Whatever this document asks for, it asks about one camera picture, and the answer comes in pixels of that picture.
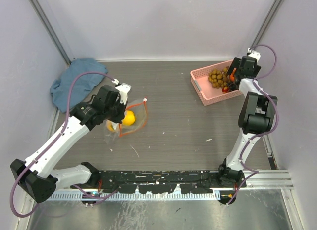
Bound orange persimmon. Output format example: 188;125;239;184
229;68;236;83

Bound orange-yellow peach fruit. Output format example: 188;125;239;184
106;121;115;132

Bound yellow round fruit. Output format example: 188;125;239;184
122;110;136;126

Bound clear zip top bag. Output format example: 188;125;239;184
104;98;148;144

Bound dark grape bunch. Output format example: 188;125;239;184
227;83;238;92

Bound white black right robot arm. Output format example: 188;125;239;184
217;53;278;187

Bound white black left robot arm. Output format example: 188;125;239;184
10;83;131;203

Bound brown longan bunch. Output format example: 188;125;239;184
208;67;230;89

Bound pink perforated plastic basket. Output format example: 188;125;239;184
190;60;242;106

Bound blue cloth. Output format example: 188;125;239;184
50;58;108;113

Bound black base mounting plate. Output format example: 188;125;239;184
78;170;245;194

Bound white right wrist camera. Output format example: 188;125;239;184
247;48;261;62

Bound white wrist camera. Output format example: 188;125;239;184
247;48;261;62
112;79;131;104

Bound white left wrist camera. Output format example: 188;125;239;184
112;79;131;104

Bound aluminium frame post right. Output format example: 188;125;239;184
247;0;284;48

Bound aluminium frame post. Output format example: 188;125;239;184
247;0;284;48
28;0;72;66

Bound white slotted cable duct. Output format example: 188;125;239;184
48;189;220;201

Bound aluminium frame post left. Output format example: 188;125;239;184
28;0;72;66

